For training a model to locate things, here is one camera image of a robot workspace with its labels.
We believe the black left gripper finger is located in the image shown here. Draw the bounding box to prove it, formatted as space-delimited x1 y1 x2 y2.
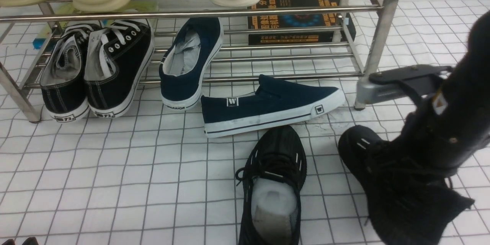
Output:
2 239 16 245

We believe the black canvas sneaker left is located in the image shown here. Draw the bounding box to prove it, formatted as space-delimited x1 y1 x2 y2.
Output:
39 21 103 123

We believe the black canvas sneaker right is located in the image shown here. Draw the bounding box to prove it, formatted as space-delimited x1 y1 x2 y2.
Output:
83 19 155 118

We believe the black canvas sneaker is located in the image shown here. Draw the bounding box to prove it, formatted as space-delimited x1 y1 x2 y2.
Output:
83 19 155 118
39 21 103 123

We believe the black mesh sneaker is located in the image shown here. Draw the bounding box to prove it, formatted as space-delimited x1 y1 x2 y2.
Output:
235 125 307 245
338 125 475 245

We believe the blue yellow packet behind rack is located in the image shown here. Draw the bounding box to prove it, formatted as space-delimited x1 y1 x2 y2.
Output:
32 2 78 49

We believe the silver metal shoe rack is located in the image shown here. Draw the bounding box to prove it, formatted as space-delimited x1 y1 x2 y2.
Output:
1 0 399 123

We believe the navy slip-on shoe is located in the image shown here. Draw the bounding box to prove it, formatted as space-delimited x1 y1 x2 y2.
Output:
158 18 224 110
201 75 345 137

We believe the black orange printed box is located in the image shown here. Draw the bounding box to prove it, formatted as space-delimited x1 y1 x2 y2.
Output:
247 0 341 46

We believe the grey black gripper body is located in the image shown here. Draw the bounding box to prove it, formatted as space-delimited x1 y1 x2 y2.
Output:
356 65 454 105

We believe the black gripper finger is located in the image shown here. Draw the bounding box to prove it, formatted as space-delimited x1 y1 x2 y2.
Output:
22 237 39 245

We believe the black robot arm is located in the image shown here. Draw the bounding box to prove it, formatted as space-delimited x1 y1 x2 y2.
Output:
1 5 489 245

